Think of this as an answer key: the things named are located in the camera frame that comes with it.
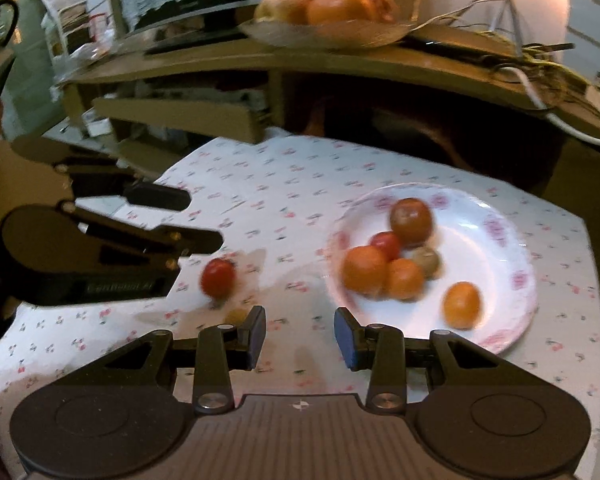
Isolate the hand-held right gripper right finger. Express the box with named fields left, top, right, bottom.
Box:
left=334, top=306, right=513, bottom=413

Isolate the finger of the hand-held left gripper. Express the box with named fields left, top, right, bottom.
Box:
left=54, top=157, right=191, bottom=212
left=55, top=200, right=224, bottom=271

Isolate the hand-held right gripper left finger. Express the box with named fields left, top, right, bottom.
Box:
left=87, top=305, right=267, bottom=416

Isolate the small red tomato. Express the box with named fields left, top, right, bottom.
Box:
left=370, top=231, right=402, bottom=261
left=200, top=258, right=237, bottom=297

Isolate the orange tangerine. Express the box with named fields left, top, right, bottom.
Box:
left=341, top=245, right=388, bottom=295
left=443, top=282, right=482, bottom=330
left=385, top=258, right=426, bottom=301

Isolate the large dark red tomato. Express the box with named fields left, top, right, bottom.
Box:
left=390, top=198, right=434, bottom=247

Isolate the white floral plate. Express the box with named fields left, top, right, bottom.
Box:
left=325, top=182, right=538, bottom=356

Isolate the cherry print tablecloth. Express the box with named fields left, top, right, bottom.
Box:
left=0, top=135, right=600, bottom=480

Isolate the black television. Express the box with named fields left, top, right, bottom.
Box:
left=107, top=0, right=286, bottom=43

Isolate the woven fruit basket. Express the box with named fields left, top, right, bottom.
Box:
left=237, top=17, right=416, bottom=52

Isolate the wooden TV stand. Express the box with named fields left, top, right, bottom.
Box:
left=55, top=25, right=600, bottom=201

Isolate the yellow apple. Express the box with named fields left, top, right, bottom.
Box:
left=254, top=0, right=313, bottom=23

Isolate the large orange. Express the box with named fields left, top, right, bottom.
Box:
left=307, top=0, right=371, bottom=26

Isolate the red apple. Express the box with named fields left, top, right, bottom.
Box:
left=352, top=0, right=401, bottom=23

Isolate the flat black device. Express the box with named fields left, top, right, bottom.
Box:
left=405, top=25, right=523, bottom=58

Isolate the white cable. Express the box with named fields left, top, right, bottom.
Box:
left=500, top=66, right=600, bottom=148

